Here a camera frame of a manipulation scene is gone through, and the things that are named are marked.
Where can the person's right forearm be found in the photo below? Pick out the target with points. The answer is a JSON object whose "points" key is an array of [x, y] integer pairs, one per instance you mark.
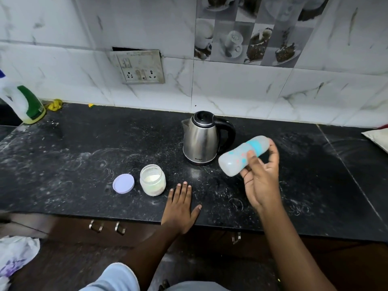
{"points": [[291, 254]]}

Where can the lilac round jar lid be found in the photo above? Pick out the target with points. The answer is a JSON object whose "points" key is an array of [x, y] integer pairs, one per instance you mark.
{"points": [[123, 183]]}

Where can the white packet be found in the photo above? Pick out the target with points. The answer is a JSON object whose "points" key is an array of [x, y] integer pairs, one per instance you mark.
{"points": [[377, 139]]}

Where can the white detergent bottle green label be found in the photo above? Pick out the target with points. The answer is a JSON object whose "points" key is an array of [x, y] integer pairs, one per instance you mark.
{"points": [[22, 103]]}

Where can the person's left forearm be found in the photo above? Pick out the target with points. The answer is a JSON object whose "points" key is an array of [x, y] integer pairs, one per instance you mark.
{"points": [[148, 257]]}

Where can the person's right hand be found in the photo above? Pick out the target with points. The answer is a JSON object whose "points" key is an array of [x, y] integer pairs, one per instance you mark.
{"points": [[262, 184]]}

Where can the crumpled yellow rag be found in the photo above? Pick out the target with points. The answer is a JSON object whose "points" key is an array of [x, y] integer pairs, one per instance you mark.
{"points": [[55, 105]]}

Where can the grimy wall socket plate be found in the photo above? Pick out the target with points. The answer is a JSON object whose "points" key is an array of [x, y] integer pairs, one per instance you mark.
{"points": [[139, 68]]}

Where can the light blue left sleeve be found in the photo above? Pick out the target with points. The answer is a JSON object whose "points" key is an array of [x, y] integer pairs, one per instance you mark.
{"points": [[112, 280]]}

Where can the translucent dome bottle cap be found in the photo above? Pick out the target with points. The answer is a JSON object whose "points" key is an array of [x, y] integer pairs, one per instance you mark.
{"points": [[263, 143]]}

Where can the person's bare foot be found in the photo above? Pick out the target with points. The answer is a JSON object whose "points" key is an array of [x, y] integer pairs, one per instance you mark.
{"points": [[164, 284]]}

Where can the clear milk powder jar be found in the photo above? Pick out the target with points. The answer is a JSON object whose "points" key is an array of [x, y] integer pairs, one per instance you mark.
{"points": [[152, 181]]}

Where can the clear plastic baby bottle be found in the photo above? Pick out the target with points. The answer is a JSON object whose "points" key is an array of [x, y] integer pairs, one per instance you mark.
{"points": [[233, 162]]}

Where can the light grey shirt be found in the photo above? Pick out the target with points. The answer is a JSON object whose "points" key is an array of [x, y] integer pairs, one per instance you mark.
{"points": [[197, 287]]}

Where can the person's left hand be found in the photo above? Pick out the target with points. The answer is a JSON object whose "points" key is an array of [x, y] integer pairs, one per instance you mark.
{"points": [[177, 212]]}

